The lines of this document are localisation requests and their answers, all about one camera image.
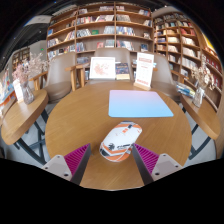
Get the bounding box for distant wooden bookshelf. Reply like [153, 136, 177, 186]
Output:
[11, 46, 32, 73]

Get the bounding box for wide wooden bookshelf with books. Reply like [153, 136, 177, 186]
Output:
[45, 1, 156, 64]

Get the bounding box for angled wooden bookshelf with books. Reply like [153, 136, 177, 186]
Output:
[153, 11, 224, 111]

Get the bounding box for colourful display books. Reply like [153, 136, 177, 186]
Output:
[0, 68, 16, 108]

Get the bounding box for white sign on wooden base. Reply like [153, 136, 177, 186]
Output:
[133, 51, 156, 92]

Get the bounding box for white and orange computer mouse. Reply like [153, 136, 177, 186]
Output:
[99, 120, 143, 163]

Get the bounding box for dark cover book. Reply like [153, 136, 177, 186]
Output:
[115, 62, 131, 81]

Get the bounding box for round wooden side table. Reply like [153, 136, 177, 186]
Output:
[179, 94, 223, 161]
[0, 88, 50, 166]

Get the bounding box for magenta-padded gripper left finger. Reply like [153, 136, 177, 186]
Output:
[41, 143, 92, 186]

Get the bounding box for brown padded wooden armchair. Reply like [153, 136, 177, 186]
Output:
[65, 47, 136, 93]
[150, 53, 183, 102]
[29, 51, 78, 104]

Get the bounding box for glass vase with dried flowers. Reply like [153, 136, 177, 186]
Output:
[191, 54, 216, 108]
[12, 51, 51, 105]

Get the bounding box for pink-blue gradient mouse pad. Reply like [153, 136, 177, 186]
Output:
[107, 89, 175, 119]

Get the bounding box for small white table card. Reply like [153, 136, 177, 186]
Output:
[12, 78, 25, 104]

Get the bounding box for stack of colourful magazines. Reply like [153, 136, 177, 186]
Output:
[175, 81, 196, 100]

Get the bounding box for white framed floral picture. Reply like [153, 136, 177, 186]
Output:
[88, 56, 117, 81]

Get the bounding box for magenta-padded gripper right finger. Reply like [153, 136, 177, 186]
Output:
[131, 143, 184, 186]

